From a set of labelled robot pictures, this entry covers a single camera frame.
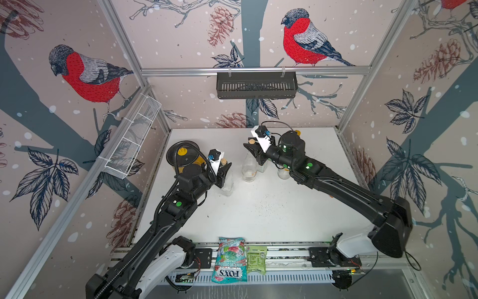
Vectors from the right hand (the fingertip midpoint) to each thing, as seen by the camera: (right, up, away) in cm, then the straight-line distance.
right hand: (249, 138), depth 70 cm
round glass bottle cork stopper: (+1, -15, +22) cm, 27 cm away
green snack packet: (+3, -48, +3) cm, 48 cm away
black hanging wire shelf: (+5, +32, +34) cm, 47 cm away
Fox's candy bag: (-7, -49, 0) cm, 49 cm away
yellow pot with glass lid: (-33, -7, +22) cm, 40 cm away
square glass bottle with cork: (-10, -25, +23) cm, 36 cm away
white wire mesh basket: (-59, -11, +13) cm, 61 cm away
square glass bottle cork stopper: (+7, -15, +28) cm, 33 cm away
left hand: (-8, -8, +1) cm, 11 cm away
